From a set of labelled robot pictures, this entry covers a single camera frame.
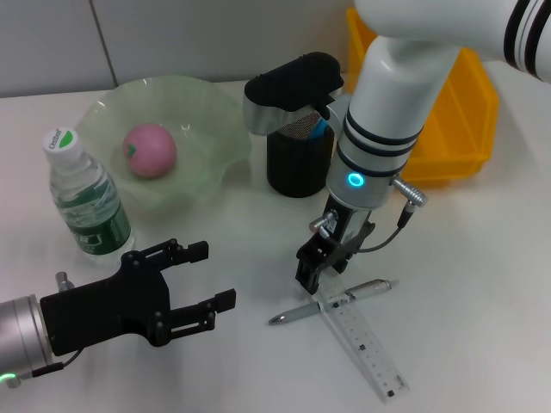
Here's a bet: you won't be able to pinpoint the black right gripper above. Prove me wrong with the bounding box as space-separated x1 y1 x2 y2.
294 200 375 297

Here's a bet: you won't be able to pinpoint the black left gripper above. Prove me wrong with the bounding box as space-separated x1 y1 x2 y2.
39 238 238 357

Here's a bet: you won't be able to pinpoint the silver white pen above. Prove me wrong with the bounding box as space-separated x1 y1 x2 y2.
269 278 400 327

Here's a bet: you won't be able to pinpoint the clear plastic ruler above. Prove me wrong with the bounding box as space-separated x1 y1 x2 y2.
307 279 411 404

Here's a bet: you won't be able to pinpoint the pink toy peach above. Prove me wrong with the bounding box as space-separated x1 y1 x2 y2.
123 123 177 180

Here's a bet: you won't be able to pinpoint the blue capped scissors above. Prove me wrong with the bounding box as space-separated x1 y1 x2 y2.
307 118 333 141

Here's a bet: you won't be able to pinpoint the clear green-label water bottle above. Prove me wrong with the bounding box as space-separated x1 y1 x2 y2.
41 127 135 267

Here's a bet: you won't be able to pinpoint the black mesh pen holder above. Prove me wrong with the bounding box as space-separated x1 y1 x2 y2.
265 107 337 199

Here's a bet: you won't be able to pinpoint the pale green wavy fruit plate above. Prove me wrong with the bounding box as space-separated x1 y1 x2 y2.
79 75 253 212

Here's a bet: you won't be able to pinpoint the yellow plastic bin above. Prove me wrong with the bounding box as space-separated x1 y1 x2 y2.
345 8 500 187

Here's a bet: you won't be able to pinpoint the right gripper cable with plug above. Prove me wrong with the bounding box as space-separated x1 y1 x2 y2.
309 176 431 256

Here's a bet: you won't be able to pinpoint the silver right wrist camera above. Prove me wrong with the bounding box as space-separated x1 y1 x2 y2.
243 51 346 138

